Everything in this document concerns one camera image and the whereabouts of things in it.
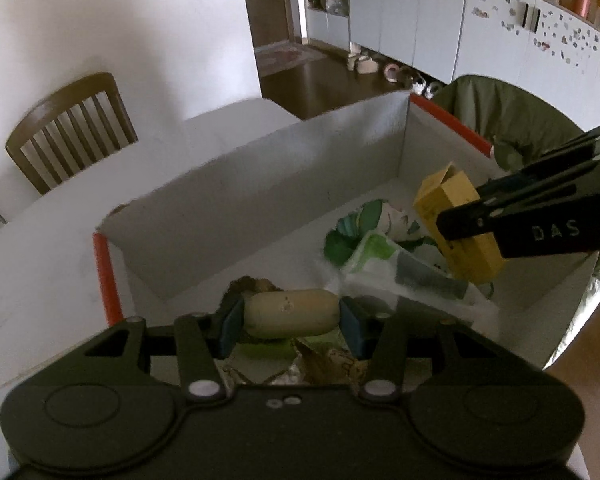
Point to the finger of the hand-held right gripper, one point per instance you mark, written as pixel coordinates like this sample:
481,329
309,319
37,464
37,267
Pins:
470,222
555,160

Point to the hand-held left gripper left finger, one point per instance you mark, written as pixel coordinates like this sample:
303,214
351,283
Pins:
231,327

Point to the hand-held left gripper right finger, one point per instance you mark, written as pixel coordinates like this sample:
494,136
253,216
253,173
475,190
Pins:
355,327

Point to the yellow small carton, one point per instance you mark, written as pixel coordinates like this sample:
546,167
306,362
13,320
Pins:
445,195

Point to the beige oblong plush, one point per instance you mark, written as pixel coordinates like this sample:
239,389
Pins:
290,312

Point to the tissue packet with grey print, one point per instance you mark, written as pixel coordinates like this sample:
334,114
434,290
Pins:
415,280

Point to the green leaf print pouch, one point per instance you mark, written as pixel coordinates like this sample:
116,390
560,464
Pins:
350,240

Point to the red cardboard box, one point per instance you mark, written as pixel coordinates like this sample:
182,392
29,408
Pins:
280,200

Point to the green jacket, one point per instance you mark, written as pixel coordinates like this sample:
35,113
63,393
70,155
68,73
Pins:
520,120

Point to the white and black shoes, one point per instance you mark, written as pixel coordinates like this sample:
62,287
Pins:
425,89

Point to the pink slipper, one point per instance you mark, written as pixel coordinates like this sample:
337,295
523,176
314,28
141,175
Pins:
392,74

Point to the beige shoes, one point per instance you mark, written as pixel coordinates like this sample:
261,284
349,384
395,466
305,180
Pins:
362,64

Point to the patterned floor rug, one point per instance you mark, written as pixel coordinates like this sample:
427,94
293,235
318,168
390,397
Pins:
287,60

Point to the brown wooden chair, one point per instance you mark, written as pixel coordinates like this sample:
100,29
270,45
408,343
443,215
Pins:
70,130

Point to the brown wooden door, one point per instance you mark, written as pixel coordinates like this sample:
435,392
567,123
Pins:
270,0

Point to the white wall cabinet unit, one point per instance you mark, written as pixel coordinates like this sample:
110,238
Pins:
430,15

